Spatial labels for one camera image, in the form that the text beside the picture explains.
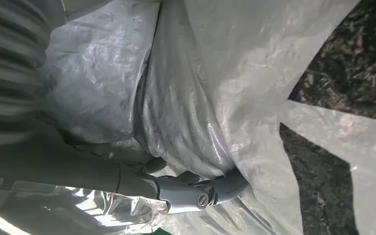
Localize green conveyor belt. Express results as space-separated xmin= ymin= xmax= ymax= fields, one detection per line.
xmin=144 ymin=227 xmax=173 ymax=235

